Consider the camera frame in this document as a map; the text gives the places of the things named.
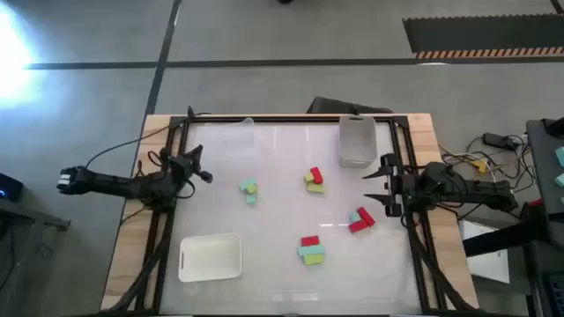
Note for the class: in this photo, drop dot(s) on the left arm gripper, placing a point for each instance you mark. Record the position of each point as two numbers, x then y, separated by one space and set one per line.
180 169

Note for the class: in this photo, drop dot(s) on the dark keyboard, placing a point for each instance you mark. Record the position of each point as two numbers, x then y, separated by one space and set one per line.
556 295

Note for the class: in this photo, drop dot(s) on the yellow connector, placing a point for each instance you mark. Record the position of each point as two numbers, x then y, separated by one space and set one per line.
479 166

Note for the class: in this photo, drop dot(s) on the black metal table frame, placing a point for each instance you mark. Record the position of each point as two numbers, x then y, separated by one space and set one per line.
286 119

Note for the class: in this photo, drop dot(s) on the black bar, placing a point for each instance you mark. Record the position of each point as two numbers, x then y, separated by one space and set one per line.
502 240

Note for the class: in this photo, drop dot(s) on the white glossy table sheet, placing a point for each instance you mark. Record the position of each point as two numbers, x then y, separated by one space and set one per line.
273 282

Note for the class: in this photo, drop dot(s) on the small green cube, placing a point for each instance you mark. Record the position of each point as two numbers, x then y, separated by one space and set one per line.
308 178
252 189

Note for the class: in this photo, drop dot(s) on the white paper sheet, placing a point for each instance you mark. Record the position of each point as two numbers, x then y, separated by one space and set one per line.
489 264

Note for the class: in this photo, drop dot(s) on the small teal cube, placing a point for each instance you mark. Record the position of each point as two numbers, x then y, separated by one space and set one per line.
354 217
251 199

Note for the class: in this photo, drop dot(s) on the black device with blue light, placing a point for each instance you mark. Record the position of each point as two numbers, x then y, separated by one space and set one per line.
9 187

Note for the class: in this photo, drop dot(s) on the clear transparent plastic bin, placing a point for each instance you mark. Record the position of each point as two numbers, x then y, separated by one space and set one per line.
247 125

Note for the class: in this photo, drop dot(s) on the long teal block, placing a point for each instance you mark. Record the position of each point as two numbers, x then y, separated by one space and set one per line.
311 250

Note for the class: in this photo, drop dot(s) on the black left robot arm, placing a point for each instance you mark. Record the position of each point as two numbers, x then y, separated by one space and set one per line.
123 187

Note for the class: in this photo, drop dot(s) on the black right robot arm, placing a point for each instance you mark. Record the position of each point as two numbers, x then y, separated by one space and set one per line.
484 191

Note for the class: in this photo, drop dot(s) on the grey translucent plastic bin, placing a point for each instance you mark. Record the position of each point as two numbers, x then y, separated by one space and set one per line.
358 141

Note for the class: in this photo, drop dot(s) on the grey side table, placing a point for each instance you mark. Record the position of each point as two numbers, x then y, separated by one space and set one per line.
546 185

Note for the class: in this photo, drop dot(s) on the small red object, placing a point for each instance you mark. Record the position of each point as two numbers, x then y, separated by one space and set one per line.
534 203

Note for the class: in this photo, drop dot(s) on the black power adapter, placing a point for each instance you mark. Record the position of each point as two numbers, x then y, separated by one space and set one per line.
500 141

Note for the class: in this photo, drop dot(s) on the black hazard-striped floor mat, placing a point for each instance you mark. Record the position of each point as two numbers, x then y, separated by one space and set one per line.
484 35

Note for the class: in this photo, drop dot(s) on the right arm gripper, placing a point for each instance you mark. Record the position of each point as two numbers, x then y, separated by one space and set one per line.
396 187

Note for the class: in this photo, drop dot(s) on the red block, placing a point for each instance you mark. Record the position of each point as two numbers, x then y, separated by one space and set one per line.
366 216
358 226
310 241
316 175

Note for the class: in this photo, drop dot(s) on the white plastic tray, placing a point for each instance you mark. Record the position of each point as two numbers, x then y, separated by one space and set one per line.
210 257

